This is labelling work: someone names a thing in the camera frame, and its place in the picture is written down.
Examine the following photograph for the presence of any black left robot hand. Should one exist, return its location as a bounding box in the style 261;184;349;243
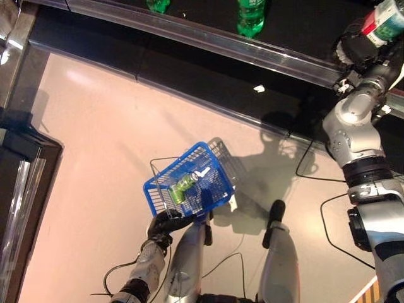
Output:
146;210;195;251

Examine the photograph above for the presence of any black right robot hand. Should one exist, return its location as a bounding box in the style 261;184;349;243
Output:
333;18;396;72

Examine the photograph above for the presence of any clear water bottle red label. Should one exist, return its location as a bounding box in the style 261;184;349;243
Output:
361;0;404;49

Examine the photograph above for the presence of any blue plastic shopping basket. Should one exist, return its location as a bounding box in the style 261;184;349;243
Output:
143;141;237;225

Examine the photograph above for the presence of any green Sprite bottle yellow cap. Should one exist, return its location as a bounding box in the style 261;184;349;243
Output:
236;0;266;38
145;0;172;14

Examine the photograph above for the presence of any green bottle in basket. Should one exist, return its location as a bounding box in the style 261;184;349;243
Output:
169;172;201;205

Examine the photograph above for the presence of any silver left robot leg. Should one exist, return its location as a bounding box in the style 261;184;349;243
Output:
163;210;215;303

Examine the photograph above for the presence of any black robot waist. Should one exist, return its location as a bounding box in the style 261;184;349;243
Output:
198;293;257;303

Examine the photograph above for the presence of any black framed display cabinet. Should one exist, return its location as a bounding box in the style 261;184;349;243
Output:
0;107;64;303

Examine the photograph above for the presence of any black shelf board clear rail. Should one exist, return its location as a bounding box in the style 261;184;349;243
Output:
28;6;404;177
21;0;404;112

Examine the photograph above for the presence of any black cable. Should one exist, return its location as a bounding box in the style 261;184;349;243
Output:
319;192;377;270
201;251;247;299
103;260;140;298
294;138;347;183

